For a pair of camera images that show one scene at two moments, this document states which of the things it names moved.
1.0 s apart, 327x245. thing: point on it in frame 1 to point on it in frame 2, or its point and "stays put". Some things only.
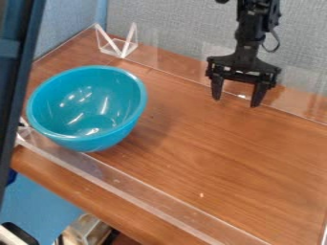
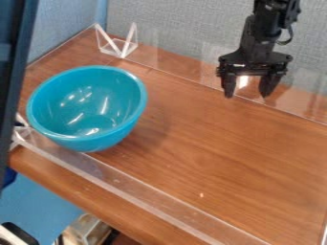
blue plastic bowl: x=87 y=105 stays put
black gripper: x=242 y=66 to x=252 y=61
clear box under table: x=85 y=231 stays put
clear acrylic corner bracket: x=116 y=47 stays put
